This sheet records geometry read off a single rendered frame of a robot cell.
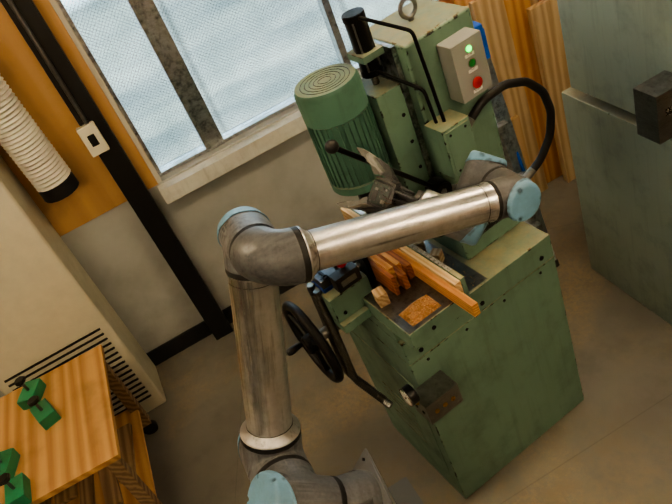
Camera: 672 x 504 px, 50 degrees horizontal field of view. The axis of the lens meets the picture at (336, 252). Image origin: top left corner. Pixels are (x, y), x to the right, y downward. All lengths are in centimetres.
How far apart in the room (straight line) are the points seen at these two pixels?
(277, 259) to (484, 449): 137
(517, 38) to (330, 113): 177
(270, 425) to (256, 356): 20
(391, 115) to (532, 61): 169
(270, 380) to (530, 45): 228
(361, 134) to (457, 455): 115
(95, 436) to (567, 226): 223
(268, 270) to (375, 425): 163
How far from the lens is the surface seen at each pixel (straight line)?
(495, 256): 223
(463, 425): 243
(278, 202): 349
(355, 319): 209
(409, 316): 197
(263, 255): 141
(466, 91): 193
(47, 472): 283
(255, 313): 159
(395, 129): 195
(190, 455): 327
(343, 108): 182
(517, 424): 263
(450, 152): 193
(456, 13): 195
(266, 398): 172
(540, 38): 346
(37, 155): 300
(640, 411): 280
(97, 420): 285
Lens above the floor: 225
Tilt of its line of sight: 36 degrees down
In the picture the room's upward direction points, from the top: 24 degrees counter-clockwise
